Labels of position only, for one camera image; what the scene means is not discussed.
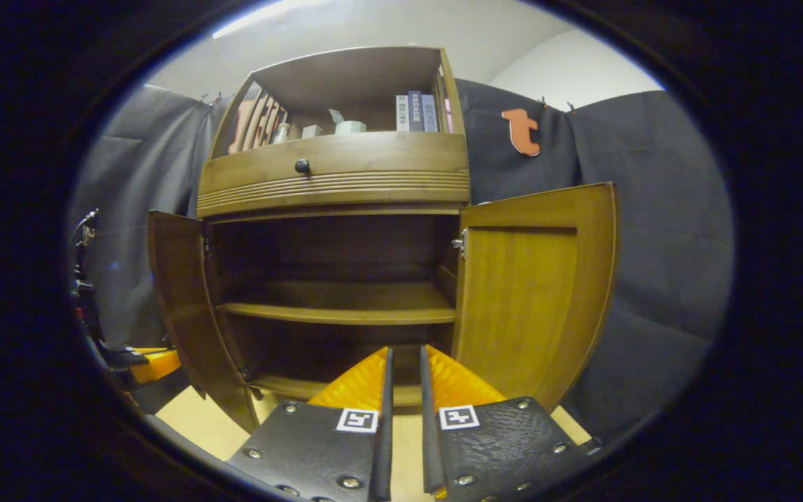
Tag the metal door hinge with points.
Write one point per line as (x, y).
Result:
(460, 244)
(207, 247)

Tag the wooden cabinet door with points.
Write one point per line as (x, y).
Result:
(534, 300)
(182, 300)

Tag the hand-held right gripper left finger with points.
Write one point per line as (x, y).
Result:
(383, 453)

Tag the ribbed wooden drawer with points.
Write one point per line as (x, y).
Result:
(373, 164)

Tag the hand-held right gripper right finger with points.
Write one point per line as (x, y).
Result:
(431, 446)

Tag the dark blue book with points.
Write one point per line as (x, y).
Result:
(415, 111)

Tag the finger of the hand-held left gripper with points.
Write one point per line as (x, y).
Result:
(123, 357)

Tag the black backdrop cloth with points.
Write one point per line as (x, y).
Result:
(652, 244)

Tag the small white box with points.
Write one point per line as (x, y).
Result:
(311, 131)

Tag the wooden double-door shoe cabinet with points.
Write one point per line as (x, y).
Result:
(346, 77)

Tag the light blue book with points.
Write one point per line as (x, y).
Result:
(429, 113)

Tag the black round drawer knob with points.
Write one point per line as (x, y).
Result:
(302, 166)

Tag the white book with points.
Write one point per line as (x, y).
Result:
(402, 115)

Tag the wooden inner shelf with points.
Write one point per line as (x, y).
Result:
(346, 307)

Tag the cream pump bottle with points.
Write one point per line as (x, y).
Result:
(281, 134)

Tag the pale green cup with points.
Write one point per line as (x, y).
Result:
(350, 127)

